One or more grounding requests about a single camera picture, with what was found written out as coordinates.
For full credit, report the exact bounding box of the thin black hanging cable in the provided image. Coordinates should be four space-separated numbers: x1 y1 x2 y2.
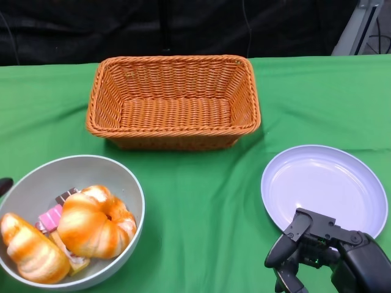
242 0 254 59

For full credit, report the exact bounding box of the grey-green bowl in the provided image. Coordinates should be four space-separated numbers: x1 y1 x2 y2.
0 154 146 291

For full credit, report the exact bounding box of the green tablecloth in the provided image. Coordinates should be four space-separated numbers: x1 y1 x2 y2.
0 53 391 293

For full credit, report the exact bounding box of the long twisted bread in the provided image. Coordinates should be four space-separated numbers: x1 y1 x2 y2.
0 212 71 284

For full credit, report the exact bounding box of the grey metal frame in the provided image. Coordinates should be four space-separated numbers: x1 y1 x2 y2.
331 0 387 56

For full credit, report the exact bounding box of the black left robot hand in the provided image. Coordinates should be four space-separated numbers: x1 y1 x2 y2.
0 178 15 196

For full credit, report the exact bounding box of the chocolate striped cake slice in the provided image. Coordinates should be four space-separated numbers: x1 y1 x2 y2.
55 187 81 206

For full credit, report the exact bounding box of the black backdrop curtain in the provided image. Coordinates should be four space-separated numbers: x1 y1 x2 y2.
0 0 360 67

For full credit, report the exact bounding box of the lavender plate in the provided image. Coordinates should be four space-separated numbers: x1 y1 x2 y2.
260 145 385 241

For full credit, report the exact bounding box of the small pink cake slice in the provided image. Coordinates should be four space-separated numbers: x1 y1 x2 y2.
38 204 64 233

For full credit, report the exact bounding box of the round pumpkin-shaped bread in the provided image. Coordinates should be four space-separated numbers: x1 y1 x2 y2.
57 184 138 259

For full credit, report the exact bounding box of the yellow cake slice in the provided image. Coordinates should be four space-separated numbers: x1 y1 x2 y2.
50 230 91 277

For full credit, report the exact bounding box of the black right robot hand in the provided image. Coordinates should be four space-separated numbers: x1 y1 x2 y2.
264 208 391 293

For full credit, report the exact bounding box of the orange wicker basket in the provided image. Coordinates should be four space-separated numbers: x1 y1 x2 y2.
85 54 262 151

